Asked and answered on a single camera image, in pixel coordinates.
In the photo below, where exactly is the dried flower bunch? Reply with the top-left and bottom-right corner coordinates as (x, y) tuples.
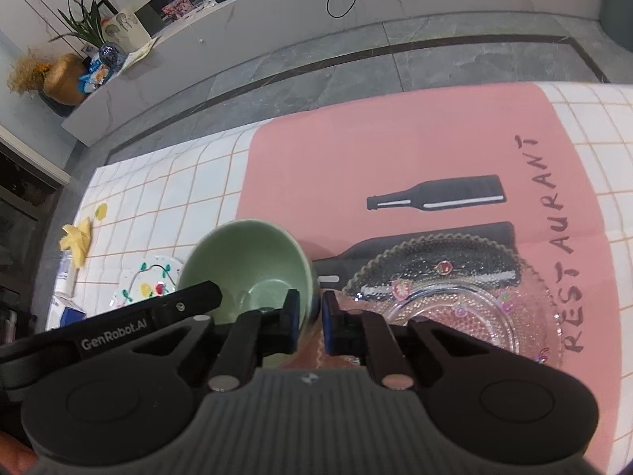
(7, 49), (50, 95)

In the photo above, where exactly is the clear patterned glass plate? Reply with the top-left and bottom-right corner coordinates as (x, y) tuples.
(341, 237), (565, 369)

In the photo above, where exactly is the glass door cabinet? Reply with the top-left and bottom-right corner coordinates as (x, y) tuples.
(0, 133), (70, 330)

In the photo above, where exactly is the white leaflet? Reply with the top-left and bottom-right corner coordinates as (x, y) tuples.
(119, 37), (161, 75)

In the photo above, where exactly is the blue snack packet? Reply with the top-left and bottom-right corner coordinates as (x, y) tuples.
(79, 57), (112, 95)

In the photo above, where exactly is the white painted plate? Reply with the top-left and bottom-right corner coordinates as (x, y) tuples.
(111, 255), (185, 314)

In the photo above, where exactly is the green leafy plant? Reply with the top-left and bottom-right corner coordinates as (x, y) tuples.
(49, 0), (119, 50)

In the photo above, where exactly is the green ceramic bowl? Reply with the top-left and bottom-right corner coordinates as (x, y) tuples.
(177, 218), (320, 357)

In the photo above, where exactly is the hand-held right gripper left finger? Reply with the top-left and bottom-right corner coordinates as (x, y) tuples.
(114, 289), (302, 391)

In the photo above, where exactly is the pink printed mat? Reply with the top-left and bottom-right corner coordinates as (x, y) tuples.
(235, 83), (624, 471)

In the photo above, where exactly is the white plastic bottle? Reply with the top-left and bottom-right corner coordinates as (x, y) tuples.
(55, 252), (76, 298)

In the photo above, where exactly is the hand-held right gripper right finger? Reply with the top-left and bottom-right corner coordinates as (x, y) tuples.
(321, 291), (525, 391)

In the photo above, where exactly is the white checked lemon tablecloth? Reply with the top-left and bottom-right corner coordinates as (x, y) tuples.
(47, 82), (633, 473)

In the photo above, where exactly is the golden round vase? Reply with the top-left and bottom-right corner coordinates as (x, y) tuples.
(44, 53), (87, 106)

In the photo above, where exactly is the yellow crumpled object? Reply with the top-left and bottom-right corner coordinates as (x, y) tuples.
(59, 220), (95, 268)

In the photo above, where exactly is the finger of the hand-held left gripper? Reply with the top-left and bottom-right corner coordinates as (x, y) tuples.
(0, 281), (223, 393)

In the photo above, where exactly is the blue and white box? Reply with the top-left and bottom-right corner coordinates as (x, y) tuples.
(47, 296), (87, 330)

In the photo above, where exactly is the grey marble bench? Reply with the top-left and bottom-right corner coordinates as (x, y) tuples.
(62, 0), (609, 146)

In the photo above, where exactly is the blue glass vase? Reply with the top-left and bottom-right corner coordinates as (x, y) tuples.
(99, 42), (124, 70)

